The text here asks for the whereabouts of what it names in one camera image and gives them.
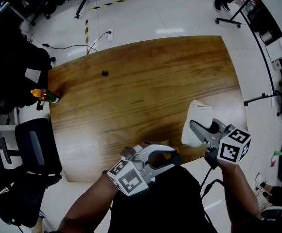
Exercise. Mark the person's left forearm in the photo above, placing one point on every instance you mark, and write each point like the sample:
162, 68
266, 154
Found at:
90, 203

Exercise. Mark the black stand leg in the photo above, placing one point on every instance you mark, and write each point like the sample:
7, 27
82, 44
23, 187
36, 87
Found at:
262, 97

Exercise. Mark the white cloth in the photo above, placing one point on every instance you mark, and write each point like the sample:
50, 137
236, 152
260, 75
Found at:
199, 113

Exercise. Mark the white box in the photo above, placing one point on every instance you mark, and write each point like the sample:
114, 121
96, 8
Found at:
277, 48

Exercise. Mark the yellow black floor tape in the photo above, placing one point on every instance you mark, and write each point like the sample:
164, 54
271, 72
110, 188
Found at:
86, 36

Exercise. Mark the person's black shirt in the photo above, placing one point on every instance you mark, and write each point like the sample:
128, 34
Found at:
160, 203

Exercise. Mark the black office chair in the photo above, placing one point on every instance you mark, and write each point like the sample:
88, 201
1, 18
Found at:
39, 144

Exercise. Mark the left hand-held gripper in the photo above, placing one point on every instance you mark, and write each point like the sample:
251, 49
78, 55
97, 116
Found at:
131, 181

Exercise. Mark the black chair with clothing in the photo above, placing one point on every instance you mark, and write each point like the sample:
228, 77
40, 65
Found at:
12, 64

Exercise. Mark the black bag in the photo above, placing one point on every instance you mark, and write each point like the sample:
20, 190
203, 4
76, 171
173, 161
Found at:
17, 198

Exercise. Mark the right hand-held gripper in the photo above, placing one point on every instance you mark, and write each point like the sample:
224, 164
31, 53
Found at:
233, 145

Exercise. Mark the black shelf rack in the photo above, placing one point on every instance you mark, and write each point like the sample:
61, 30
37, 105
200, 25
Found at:
274, 33

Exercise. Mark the metal pot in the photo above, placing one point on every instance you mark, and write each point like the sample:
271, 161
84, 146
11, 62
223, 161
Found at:
267, 36

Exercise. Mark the black rolling stand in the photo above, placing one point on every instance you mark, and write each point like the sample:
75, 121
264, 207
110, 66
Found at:
231, 21

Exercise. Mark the white desk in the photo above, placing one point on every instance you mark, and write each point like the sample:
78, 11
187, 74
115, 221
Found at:
0, 127

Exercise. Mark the person's right forearm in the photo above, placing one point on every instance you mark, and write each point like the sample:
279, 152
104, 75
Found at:
238, 190

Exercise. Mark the green bottle with orange cap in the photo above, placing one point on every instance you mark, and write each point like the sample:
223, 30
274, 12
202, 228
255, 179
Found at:
49, 96

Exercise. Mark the white power strip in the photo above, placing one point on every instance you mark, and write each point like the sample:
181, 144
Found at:
110, 35

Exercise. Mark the white paper sheet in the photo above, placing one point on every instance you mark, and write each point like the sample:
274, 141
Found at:
32, 74

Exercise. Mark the pink green object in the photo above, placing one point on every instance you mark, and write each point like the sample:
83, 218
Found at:
274, 159

